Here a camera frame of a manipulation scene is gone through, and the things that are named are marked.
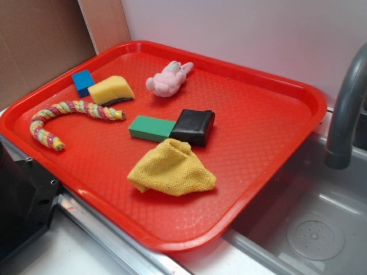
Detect yellow sponge wedge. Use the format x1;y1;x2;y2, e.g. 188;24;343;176
88;76;135;106

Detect grey plastic sink basin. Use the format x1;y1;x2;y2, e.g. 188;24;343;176
174;134;366;274

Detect pink plush bunny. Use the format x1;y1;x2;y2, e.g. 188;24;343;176
146;61;194;97

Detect blue wooden block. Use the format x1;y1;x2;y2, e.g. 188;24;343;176
72;70;95;97

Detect grey plastic faucet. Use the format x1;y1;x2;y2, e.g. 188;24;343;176
324;45;366;170

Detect green wooden block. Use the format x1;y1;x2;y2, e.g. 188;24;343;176
128;115;176;143

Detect multicolour twisted rope toy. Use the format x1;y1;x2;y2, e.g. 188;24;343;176
29;100;126;151

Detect red plastic tray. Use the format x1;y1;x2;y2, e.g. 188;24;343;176
1;41;327;252

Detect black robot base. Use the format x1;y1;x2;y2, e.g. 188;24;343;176
1;144;61;262

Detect black rubber block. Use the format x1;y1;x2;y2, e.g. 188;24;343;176
169;109;216;147

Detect brown cardboard panel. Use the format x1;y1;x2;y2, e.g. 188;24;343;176
1;1;95;109

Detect yellow microfibre cloth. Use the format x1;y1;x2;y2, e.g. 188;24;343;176
127;138;217;197

